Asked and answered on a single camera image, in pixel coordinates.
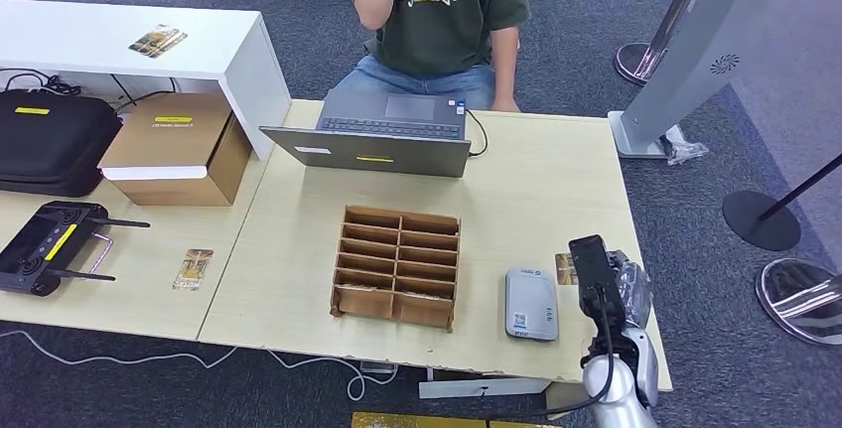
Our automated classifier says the silver kiosk stand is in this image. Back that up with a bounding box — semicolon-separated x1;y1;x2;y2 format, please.
607;0;810;161

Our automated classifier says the black remote controller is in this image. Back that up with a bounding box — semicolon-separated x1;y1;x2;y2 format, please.
0;200;152;297

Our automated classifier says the black carrying case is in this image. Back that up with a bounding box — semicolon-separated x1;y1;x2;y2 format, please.
0;89;124;199

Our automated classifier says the black cable bundle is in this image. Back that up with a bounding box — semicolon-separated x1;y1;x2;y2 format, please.
0;68;83;97

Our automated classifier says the brown cardboard box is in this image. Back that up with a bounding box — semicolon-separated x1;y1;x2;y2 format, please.
96;92;253;208

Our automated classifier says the clear plastic bag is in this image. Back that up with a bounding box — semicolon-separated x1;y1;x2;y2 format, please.
659;125;710;167

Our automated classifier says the black laptop cable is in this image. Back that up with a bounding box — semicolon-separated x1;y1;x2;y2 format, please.
465;110;490;159

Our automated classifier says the black power cable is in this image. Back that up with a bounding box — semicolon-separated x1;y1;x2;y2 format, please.
110;74;179;114

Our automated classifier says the chrome stanchion post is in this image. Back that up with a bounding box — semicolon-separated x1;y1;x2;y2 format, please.
613;0;720;87

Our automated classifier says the grey card reader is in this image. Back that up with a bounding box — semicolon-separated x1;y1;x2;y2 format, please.
504;266;560;342

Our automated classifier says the round chrome stanchion base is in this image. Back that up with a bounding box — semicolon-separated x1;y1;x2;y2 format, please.
755;258;842;348

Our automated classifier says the grey laptop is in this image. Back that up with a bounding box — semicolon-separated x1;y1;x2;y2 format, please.
258;90;473;180

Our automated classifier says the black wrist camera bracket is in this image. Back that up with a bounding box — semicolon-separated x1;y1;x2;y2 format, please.
568;235;625;321

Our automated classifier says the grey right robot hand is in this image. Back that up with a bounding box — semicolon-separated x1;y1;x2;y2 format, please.
608;250;655;333

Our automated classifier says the yellow base block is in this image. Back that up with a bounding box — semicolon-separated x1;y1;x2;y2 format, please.
351;412;560;428

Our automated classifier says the wooden card organizer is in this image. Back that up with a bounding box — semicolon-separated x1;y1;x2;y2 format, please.
329;205;462;334

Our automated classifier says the beige table leg panel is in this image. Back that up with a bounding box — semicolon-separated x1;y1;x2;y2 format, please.
544;381;588;421

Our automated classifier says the white table crossbar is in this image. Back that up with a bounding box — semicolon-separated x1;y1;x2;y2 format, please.
418;377;552;401

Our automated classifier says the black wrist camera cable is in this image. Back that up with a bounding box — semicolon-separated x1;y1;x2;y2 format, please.
544;286;617;416

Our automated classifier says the gold printed ID card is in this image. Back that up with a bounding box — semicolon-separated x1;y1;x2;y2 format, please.
554;252;580;287

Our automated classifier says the person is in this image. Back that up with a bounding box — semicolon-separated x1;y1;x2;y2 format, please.
332;0;531;114

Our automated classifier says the white shelf bench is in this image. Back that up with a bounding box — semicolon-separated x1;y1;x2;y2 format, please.
0;0;293;162

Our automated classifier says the white floor cable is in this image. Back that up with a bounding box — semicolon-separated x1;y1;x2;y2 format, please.
0;329;399;404

